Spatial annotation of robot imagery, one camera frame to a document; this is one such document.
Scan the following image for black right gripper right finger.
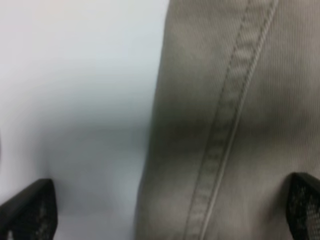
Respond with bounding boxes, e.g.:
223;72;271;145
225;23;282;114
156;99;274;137
286;172;320;240

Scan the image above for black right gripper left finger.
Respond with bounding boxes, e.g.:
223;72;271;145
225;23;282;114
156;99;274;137
0;178;58;240

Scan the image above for khaki shorts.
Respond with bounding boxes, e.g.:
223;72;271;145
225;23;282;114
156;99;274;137
134;0;320;240

